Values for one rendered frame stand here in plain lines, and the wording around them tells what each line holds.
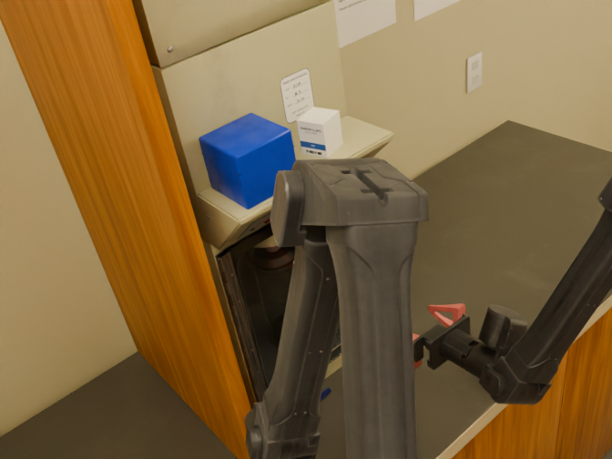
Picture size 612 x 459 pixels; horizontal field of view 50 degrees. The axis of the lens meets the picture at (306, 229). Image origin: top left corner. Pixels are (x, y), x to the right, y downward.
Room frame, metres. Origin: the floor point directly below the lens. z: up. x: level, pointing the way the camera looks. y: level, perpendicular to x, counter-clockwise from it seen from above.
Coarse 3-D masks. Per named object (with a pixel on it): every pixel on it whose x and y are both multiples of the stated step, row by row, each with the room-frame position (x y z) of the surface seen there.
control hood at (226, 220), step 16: (352, 128) 0.99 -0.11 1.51; (368, 128) 0.99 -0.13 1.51; (352, 144) 0.94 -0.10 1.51; (368, 144) 0.93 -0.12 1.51; (384, 144) 0.95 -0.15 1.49; (208, 192) 0.87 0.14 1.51; (208, 208) 0.85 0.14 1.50; (224, 208) 0.82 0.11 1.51; (240, 208) 0.81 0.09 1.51; (256, 208) 0.80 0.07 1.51; (208, 224) 0.86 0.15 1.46; (224, 224) 0.82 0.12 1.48; (240, 224) 0.78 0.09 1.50; (224, 240) 0.83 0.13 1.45
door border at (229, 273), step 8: (224, 256) 0.87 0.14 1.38; (224, 264) 0.87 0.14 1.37; (232, 264) 0.88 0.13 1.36; (224, 272) 0.86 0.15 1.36; (232, 272) 0.87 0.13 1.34; (224, 280) 0.86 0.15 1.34; (232, 280) 0.87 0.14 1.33; (232, 288) 0.87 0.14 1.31; (232, 296) 0.87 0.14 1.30; (240, 296) 0.88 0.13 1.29; (232, 304) 0.86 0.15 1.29; (240, 304) 0.87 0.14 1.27; (240, 312) 0.87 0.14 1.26; (240, 320) 0.87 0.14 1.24; (248, 320) 0.88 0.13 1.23; (248, 328) 0.88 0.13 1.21; (248, 336) 0.87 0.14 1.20; (248, 344) 0.87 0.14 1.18; (248, 352) 0.87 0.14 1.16; (256, 352) 0.88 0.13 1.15; (248, 360) 0.86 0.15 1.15; (256, 360) 0.88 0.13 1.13; (256, 368) 0.87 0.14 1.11; (256, 376) 0.87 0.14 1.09; (256, 384) 0.86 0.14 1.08; (264, 384) 0.88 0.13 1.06; (264, 392) 0.87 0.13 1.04
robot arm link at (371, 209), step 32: (320, 160) 0.50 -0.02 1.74; (352, 160) 0.50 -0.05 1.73; (384, 160) 0.50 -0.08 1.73; (320, 192) 0.44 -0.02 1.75; (352, 192) 0.42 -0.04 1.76; (384, 192) 0.42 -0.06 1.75; (416, 192) 0.42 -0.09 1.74; (320, 224) 0.43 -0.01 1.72; (352, 224) 0.40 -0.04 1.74; (384, 224) 0.40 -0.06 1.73; (416, 224) 0.41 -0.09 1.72; (352, 256) 0.39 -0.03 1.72; (384, 256) 0.39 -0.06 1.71; (352, 288) 0.38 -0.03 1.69; (384, 288) 0.38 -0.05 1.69; (352, 320) 0.37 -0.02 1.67; (384, 320) 0.36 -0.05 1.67; (352, 352) 0.36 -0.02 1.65; (384, 352) 0.35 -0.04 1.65; (352, 384) 0.35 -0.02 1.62; (384, 384) 0.33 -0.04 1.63; (352, 416) 0.34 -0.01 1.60; (384, 416) 0.32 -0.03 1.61; (352, 448) 0.32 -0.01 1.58; (384, 448) 0.31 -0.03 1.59; (416, 448) 0.31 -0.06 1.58
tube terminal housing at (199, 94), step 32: (256, 32) 0.97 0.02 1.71; (288, 32) 1.00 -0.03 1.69; (320, 32) 1.03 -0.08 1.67; (192, 64) 0.90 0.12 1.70; (224, 64) 0.93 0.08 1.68; (256, 64) 0.96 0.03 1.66; (288, 64) 0.99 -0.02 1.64; (320, 64) 1.03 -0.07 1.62; (160, 96) 0.89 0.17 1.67; (192, 96) 0.89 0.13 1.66; (224, 96) 0.92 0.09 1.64; (256, 96) 0.95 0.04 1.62; (320, 96) 1.02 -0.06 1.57; (192, 128) 0.89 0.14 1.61; (192, 160) 0.88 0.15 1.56; (192, 192) 0.88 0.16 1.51
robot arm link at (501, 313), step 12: (492, 312) 0.78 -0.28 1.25; (504, 312) 0.78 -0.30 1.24; (516, 312) 0.79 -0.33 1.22; (492, 324) 0.76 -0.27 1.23; (504, 324) 0.75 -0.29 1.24; (516, 324) 0.74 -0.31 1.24; (480, 336) 0.77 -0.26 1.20; (492, 336) 0.75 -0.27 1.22; (504, 336) 0.74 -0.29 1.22; (516, 336) 0.74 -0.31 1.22; (504, 348) 0.73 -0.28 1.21; (492, 372) 0.69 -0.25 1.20; (492, 384) 0.67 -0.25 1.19; (504, 384) 0.66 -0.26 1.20
